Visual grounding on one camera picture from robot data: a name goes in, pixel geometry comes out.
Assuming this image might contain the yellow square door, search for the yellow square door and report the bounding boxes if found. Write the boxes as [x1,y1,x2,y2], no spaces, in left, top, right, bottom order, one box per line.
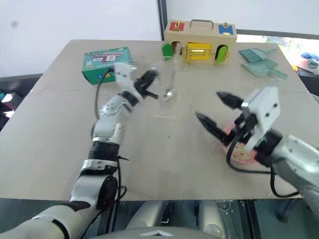
[186,42,213,62]

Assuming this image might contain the black table leg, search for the black table leg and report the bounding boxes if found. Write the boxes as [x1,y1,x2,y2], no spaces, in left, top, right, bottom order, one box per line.
[238,200,262,239]
[99,206,118,236]

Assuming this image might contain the teal dustpan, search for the teal dustpan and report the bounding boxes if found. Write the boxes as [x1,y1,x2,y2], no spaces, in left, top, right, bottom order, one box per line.
[241,59,289,80]

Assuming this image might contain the pink bowl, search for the pink bowl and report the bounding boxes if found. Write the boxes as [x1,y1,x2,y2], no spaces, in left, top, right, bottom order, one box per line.
[219,121,258,168]

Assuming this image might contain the teal hand brush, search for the teal hand brush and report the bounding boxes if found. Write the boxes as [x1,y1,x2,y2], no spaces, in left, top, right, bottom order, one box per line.
[239,48,278,64]

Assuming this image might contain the wooden lock box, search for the wooden lock box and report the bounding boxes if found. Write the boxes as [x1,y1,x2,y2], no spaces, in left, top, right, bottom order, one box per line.
[163,19,237,67]

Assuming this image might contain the blue background object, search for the blue background object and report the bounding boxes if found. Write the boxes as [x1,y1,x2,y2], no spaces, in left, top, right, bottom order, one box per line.
[301,51,319,61]

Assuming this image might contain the dark window sill bar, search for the dark window sill bar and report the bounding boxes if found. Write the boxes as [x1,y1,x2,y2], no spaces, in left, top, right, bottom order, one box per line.
[236,29,319,40]

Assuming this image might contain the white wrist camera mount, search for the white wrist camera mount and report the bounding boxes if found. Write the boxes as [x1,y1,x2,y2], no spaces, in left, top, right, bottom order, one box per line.
[240,86,281,151]
[113,62,145,101]

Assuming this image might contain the green arched door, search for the green arched door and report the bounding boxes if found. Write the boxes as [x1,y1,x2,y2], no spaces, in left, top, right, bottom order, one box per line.
[161,43,174,61]
[215,45,229,65]

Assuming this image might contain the dark window frame post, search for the dark window frame post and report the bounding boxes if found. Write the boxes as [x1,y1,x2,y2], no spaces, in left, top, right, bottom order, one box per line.
[157,0,167,42]

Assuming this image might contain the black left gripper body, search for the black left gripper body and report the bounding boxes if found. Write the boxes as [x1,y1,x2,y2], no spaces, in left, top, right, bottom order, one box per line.
[134,75,151,98]

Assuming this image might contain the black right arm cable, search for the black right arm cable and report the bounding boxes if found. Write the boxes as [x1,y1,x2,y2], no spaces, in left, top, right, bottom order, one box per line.
[225,134,301,199]

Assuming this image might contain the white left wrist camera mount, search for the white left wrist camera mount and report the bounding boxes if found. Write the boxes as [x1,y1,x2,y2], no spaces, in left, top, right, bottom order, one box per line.
[113,62,145,101]

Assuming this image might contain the clear glass measuring cup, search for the clear glass measuring cup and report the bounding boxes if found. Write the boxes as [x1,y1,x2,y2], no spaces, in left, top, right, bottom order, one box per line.
[157,59,180,104]

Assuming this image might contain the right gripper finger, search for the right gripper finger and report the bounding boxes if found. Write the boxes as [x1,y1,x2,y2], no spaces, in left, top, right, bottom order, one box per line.
[215,91,245,110]
[195,112,229,147]

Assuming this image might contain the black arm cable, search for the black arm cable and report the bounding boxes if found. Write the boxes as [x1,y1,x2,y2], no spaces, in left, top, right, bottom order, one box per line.
[95,69,115,120]
[225,134,301,199]

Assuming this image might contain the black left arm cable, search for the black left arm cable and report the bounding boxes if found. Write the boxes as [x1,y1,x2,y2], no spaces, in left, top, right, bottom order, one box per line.
[95,69,115,120]

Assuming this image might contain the grey rounded robot body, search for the grey rounded robot body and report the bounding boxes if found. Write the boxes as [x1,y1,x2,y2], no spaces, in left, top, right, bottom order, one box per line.
[90,199,229,239]

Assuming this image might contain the metal carry handle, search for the metal carry handle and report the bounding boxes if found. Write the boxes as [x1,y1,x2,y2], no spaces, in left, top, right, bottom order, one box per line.
[189,19,215,31]

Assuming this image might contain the green printed cardboard box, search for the green printed cardboard box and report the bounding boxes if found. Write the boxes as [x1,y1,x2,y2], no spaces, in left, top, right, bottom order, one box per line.
[81,46,134,86]

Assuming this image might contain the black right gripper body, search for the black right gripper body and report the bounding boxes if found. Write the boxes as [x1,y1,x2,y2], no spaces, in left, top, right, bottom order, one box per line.
[225,113,259,147]

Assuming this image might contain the dark background furniture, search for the dark background furniture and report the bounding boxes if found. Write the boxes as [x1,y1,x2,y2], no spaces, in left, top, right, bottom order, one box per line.
[0,73,44,132]

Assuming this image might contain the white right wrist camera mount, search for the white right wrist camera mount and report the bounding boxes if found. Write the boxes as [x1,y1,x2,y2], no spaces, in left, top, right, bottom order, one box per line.
[240,86,281,151]

